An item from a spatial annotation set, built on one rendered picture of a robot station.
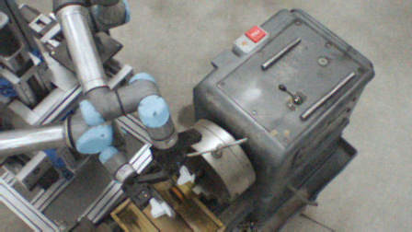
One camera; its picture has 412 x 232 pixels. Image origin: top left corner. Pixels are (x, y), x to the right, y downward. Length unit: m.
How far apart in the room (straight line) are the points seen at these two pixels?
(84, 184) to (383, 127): 1.90
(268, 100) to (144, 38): 1.90
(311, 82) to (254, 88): 0.22
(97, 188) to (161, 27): 1.35
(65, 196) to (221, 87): 1.35
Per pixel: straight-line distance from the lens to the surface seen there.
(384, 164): 3.22
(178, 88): 3.30
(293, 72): 1.88
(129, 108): 1.35
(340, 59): 1.95
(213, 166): 1.70
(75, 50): 1.43
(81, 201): 2.83
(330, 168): 2.51
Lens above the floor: 2.80
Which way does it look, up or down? 62 degrees down
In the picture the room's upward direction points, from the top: 2 degrees counter-clockwise
